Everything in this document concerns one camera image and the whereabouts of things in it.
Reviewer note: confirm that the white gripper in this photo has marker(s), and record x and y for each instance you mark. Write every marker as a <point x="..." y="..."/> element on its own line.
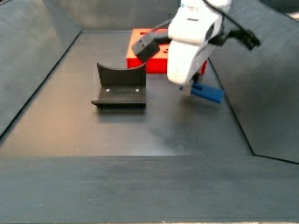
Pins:
<point x="194" y="25"/>

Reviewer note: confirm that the blue slotted square-circle object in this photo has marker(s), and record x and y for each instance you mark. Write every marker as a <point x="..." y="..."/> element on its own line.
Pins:
<point x="209" y="93"/>

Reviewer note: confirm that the black curved fixture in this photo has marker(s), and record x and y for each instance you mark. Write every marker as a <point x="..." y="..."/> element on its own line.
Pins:
<point x="121" y="87"/>

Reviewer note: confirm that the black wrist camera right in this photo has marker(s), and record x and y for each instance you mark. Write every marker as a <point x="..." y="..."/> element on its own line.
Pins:
<point x="245" y="37"/>

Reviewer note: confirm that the red shape-sorter block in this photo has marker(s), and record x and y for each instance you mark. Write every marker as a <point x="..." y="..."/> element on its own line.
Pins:
<point x="156" y="64"/>

